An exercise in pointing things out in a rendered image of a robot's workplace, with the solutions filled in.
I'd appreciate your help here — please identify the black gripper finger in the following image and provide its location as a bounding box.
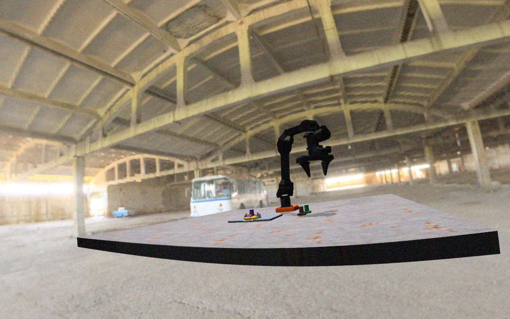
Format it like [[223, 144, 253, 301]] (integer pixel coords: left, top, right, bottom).
[[299, 162, 310, 177], [321, 160, 332, 175]]

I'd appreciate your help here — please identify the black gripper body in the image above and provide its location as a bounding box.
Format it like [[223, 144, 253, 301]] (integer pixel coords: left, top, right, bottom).
[[296, 144, 334, 163]]

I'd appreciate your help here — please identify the tan gear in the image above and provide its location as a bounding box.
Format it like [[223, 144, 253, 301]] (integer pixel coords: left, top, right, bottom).
[[297, 206, 306, 216]]

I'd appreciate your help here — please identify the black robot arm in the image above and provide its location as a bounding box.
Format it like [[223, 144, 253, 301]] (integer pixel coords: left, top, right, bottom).
[[276, 120, 331, 208]]

